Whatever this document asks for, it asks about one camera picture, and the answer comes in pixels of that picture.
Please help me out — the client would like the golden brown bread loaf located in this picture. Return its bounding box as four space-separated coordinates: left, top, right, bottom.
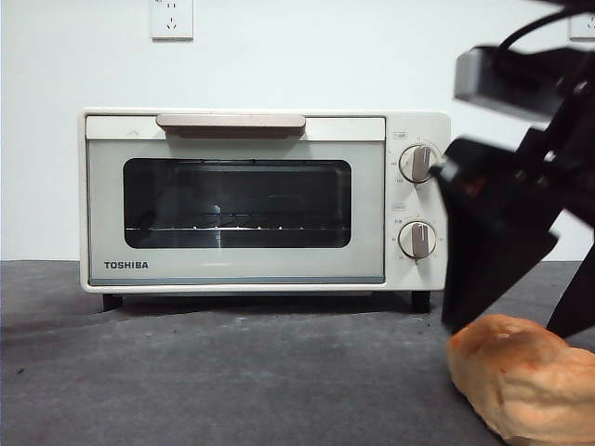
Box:
444 313 595 446

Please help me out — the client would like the oven door with glass window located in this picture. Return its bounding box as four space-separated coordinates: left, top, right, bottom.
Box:
85 112 387 285

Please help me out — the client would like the cream oven control knob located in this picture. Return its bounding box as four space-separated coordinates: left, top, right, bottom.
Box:
398 220 438 260
398 144 443 184

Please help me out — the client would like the cream Toshiba toaster oven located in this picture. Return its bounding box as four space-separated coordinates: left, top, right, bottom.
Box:
77 108 452 313

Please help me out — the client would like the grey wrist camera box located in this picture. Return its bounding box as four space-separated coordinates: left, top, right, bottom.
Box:
453 45 571 134

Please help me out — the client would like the metal wire oven rack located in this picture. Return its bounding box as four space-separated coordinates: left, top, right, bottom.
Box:
125 211 350 233

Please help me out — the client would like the black camera cable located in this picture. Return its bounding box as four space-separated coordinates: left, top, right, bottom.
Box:
497 7 577 52

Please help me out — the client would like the white wall socket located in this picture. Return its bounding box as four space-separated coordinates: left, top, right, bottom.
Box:
567 16 595 43
149 0 194 42

